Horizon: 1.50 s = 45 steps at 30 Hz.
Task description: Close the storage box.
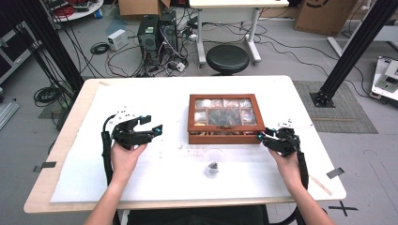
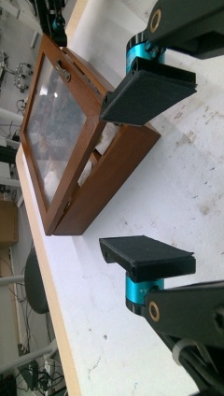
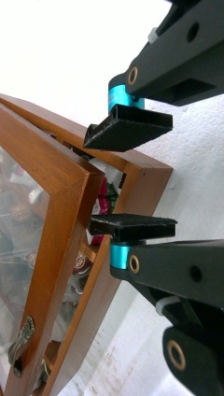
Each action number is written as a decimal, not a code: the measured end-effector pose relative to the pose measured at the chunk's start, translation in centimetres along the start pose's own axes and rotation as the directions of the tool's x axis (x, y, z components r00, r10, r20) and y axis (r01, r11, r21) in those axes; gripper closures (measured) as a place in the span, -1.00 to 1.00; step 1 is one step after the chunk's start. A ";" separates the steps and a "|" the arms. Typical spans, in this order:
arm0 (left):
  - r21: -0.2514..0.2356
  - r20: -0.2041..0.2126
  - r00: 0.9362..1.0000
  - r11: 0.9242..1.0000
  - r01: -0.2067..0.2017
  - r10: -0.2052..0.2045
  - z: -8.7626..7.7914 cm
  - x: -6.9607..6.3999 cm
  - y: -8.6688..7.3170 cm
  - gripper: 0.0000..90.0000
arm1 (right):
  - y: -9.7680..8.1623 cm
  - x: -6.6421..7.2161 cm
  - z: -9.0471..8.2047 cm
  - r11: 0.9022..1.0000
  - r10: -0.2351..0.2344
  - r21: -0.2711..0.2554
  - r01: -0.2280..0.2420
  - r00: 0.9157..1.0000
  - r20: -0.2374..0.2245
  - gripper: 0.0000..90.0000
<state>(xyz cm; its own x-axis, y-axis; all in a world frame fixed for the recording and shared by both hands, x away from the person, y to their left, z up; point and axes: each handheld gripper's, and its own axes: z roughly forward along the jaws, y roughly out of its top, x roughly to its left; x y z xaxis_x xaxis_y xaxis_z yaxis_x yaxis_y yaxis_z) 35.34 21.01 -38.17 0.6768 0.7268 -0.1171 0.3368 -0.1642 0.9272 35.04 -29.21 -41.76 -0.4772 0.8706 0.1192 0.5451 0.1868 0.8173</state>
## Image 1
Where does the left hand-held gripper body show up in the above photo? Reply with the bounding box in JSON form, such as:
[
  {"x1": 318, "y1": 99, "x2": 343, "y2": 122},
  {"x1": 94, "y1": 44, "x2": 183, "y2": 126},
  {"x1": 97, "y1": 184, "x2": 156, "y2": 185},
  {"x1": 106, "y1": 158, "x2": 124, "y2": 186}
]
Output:
[{"x1": 109, "y1": 106, "x2": 155, "y2": 150}]

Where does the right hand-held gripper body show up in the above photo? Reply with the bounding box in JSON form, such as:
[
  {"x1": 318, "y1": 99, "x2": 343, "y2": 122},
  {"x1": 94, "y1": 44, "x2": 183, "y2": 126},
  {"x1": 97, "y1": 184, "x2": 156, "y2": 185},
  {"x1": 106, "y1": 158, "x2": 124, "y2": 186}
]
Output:
[{"x1": 262, "y1": 118, "x2": 302, "y2": 158}]

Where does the wooden tea box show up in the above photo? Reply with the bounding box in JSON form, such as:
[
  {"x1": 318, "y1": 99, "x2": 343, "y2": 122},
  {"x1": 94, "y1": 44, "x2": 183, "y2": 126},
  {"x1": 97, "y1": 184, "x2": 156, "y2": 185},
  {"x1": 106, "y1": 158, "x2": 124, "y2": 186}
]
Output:
[{"x1": 187, "y1": 93, "x2": 267, "y2": 145}]

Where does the clear glass cup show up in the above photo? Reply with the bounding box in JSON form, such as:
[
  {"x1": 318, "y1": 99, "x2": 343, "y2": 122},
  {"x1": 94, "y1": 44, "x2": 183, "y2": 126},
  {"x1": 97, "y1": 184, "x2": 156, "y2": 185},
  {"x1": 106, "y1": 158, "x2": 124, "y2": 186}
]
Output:
[{"x1": 204, "y1": 148, "x2": 227, "y2": 179}]

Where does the person's right hand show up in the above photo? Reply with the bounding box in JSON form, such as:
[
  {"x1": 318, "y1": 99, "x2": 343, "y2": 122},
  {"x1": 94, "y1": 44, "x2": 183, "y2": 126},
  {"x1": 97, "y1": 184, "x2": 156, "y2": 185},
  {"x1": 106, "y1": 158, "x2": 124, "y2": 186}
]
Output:
[{"x1": 268, "y1": 148, "x2": 304, "y2": 189}]

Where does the person's left hand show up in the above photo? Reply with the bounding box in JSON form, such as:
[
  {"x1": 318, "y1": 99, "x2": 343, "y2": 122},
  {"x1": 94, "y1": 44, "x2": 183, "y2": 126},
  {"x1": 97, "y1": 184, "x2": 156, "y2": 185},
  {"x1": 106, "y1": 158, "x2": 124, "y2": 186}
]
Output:
[{"x1": 110, "y1": 142, "x2": 148, "y2": 186}]

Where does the thin wooden stick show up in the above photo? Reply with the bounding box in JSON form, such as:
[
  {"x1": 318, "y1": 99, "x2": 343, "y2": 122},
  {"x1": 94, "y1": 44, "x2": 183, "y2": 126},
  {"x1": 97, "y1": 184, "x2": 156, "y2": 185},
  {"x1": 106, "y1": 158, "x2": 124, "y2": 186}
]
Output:
[{"x1": 309, "y1": 174, "x2": 333, "y2": 197}]

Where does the black tape strip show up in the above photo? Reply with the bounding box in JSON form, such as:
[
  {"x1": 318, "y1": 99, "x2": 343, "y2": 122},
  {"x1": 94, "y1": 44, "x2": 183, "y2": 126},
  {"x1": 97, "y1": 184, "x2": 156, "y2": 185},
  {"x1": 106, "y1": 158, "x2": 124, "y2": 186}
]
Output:
[
  {"x1": 32, "y1": 160, "x2": 57, "y2": 173},
  {"x1": 326, "y1": 167, "x2": 345, "y2": 180}
]

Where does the grey floor mat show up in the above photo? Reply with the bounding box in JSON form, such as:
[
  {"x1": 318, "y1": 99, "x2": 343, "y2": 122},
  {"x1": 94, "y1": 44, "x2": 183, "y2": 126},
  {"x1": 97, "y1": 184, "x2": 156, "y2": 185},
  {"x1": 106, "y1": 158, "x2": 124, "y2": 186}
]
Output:
[{"x1": 293, "y1": 81, "x2": 379, "y2": 135}]

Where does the black computer tower, green label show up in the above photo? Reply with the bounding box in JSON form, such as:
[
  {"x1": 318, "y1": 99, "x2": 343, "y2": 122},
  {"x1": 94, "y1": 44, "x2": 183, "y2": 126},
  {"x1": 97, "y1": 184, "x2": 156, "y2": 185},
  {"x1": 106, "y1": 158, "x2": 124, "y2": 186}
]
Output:
[{"x1": 137, "y1": 14, "x2": 161, "y2": 68}]

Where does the black round stool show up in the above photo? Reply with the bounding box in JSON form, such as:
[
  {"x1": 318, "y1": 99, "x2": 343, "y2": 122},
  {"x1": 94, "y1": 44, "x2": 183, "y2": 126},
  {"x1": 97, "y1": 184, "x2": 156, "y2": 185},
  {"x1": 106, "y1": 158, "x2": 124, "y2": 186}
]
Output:
[{"x1": 206, "y1": 44, "x2": 251, "y2": 76}]

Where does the white box device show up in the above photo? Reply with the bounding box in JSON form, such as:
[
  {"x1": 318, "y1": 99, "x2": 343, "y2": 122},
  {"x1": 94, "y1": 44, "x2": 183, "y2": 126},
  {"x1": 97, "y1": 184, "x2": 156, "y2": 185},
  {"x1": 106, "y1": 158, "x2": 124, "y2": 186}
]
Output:
[{"x1": 106, "y1": 28, "x2": 130, "y2": 52}]

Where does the small cardboard box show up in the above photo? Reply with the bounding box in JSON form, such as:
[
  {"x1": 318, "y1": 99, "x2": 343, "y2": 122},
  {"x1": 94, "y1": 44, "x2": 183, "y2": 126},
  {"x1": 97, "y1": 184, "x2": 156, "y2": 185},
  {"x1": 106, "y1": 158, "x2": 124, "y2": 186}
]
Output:
[{"x1": 117, "y1": 0, "x2": 172, "y2": 17}]

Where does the white machine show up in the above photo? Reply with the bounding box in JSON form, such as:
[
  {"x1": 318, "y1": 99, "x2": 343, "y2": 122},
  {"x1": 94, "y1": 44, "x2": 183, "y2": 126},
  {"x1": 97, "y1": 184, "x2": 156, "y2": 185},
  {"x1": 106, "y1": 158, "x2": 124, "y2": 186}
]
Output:
[{"x1": 371, "y1": 55, "x2": 398, "y2": 101}]

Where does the round white table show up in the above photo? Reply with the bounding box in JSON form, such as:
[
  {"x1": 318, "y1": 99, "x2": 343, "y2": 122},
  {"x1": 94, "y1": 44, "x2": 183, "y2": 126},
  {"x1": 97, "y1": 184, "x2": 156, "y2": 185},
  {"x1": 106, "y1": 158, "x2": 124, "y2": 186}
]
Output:
[{"x1": 46, "y1": 0, "x2": 104, "y2": 23}]

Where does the large cardboard box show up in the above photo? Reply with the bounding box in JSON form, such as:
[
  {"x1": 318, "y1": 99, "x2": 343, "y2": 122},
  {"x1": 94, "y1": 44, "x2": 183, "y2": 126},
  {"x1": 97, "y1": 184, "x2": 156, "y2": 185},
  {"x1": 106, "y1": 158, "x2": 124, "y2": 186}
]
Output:
[{"x1": 293, "y1": 0, "x2": 368, "y2": 37}]

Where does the white desk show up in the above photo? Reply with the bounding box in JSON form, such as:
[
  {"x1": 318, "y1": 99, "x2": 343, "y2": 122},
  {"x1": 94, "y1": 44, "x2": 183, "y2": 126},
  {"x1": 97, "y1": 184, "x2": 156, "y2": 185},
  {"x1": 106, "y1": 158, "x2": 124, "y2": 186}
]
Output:
[{"x1": 189, "y1": 0, "x2": 290, "y2": 68}]

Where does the small black cable coil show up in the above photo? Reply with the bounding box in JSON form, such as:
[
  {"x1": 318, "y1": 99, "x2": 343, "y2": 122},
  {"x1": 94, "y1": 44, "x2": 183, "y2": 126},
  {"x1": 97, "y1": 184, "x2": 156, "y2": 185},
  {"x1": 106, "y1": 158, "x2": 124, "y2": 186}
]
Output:
[{"x1": 89, "y1": 41, "x2": 111, "y2": 55}]

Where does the large black cable coil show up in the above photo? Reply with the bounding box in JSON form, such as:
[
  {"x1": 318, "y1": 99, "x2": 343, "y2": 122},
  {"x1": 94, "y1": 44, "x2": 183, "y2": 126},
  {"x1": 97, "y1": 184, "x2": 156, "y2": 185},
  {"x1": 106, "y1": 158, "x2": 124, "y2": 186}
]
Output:
[{"x1": 33, "y1": 85, "x2": 65, "y2": 108}]

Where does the black frame post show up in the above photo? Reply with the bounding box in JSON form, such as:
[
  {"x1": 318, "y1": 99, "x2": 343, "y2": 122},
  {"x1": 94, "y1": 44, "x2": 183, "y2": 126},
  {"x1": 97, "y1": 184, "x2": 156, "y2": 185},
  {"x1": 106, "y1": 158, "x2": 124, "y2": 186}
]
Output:
[
  {"x1": 15, "y1": 0, "x2": 85, "y2": 95},
  {"x1": 309, "y1": 0, "x2": 398, "y2": 109}
]

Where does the red cable bundle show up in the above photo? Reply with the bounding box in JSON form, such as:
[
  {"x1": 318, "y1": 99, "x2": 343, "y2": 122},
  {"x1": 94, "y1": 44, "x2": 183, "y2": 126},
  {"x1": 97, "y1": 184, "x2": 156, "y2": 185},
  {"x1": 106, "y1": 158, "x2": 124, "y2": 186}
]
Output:
[{"x1": 52, "y1": 4, "x2": 75, "y2": 19}]

